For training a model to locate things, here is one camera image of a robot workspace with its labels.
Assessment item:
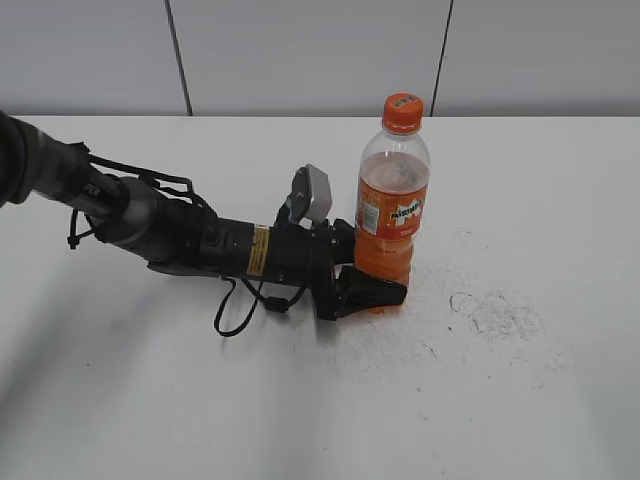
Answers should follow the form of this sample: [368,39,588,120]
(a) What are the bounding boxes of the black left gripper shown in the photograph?
[267,219,407,320]

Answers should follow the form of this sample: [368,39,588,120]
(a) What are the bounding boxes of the orange soda plastic bottle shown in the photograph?
[355,120,431,286]

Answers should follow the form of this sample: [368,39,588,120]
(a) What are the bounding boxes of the orange bottle cap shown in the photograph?
[382,92,424,135]

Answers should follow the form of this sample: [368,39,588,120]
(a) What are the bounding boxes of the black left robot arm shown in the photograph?
[1,115,407,321]

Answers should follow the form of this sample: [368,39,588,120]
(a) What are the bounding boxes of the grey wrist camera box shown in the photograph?
[286,164,332,224]

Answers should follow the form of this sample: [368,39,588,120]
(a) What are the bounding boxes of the black camera cable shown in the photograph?
[213,277,312,337]

